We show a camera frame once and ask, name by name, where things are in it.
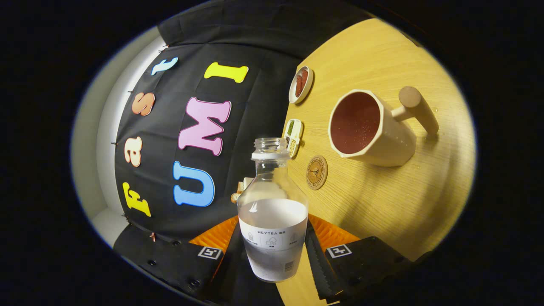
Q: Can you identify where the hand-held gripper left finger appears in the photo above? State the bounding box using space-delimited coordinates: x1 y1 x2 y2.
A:
140 215 255 304

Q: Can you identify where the wooden table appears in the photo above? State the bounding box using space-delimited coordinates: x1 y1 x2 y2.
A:
276 18 476 306

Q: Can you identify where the small divided seed dish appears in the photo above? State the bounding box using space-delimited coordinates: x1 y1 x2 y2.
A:
283 119 303 159

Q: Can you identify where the round cork coaster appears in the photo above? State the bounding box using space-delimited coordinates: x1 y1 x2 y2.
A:
306 155 329 190

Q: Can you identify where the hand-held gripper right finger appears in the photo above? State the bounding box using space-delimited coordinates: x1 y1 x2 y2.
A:
304 214 415 303

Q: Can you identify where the black backdrop cloth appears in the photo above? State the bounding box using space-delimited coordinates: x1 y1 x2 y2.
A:
113 0 374 255

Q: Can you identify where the cream cup with wooden handle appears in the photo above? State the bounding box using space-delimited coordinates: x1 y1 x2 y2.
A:
328 86 439 167

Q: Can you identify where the clear juice bottle white label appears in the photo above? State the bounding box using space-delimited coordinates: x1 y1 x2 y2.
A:
237 137 309 283

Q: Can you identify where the round white plate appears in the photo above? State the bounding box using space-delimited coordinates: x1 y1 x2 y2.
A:
289 66 314 105

